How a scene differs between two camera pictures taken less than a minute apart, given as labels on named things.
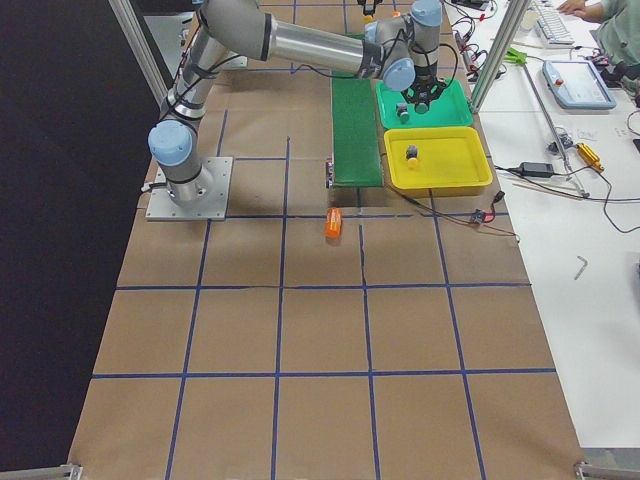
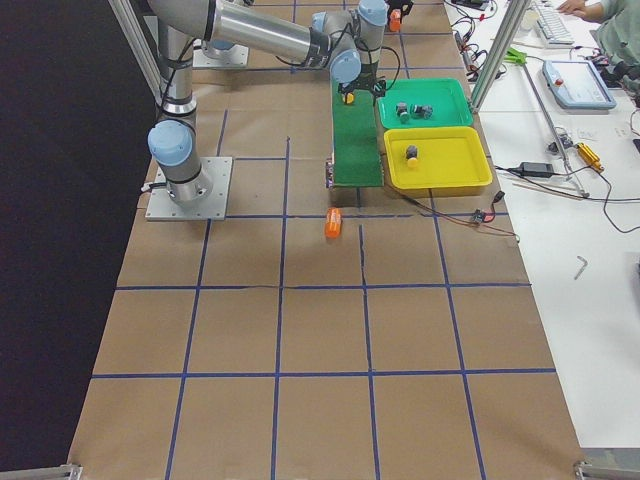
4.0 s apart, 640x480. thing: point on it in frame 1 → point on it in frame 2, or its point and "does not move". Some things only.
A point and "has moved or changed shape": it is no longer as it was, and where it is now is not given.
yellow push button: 412,155 does not move
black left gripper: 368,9 → 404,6
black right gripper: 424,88 → 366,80
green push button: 421,108 has moved or changed shape
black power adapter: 536,169 does not move
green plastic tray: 451,109 does not move
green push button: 402,112 does not move
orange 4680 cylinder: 333,223 does not move
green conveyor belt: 357,155 does not move
